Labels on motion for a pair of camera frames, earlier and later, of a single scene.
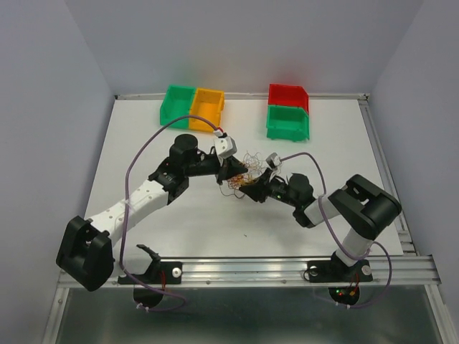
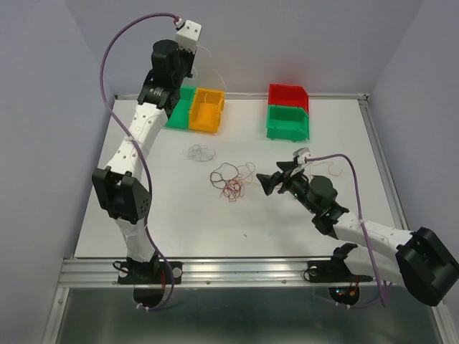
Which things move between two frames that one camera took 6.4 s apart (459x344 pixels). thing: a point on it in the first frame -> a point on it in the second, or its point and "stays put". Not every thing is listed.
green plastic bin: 288,123 stays put
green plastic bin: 177,102 stays put
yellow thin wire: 234,183 -> 332,170
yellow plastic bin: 209,104 stays put
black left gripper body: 221,171 -> 186,59
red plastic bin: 288,95 stays put
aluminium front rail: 384,270 stays put
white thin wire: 254,166 -> 200,153
